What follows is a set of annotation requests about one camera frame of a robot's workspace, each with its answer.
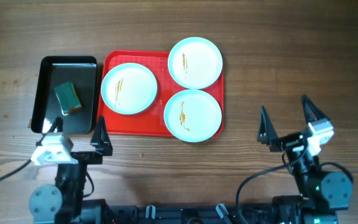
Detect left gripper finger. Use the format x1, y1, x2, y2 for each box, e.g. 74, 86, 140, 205
90, 116, 113, 156
44, 117, 63, 136

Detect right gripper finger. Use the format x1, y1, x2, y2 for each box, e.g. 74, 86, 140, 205
257, 106, 278, 146
301, 95, 331, 124

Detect green yellow sponge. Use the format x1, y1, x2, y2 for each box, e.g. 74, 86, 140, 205
54, 82, 83, 116

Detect light blue plate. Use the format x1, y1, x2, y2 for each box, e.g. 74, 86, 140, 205
167, 37, 223, 89
163, 90, 223, 142
101, 63, 158, 115

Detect light blue plate bottom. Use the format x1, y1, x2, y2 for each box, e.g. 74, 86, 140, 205
163, 90, 223, 142

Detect light blue plate top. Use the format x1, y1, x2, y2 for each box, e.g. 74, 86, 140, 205
167, 37, 223, 89

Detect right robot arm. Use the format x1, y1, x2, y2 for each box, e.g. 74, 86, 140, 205
257, 95, 354, 223

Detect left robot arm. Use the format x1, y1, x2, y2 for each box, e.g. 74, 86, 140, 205
29, 116, 116, 223

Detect red plastic tray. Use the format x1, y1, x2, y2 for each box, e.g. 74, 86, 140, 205
96, 50, 225, 139

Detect black rectangular tray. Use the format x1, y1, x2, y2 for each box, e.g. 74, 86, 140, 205
30, 56, 98, 134

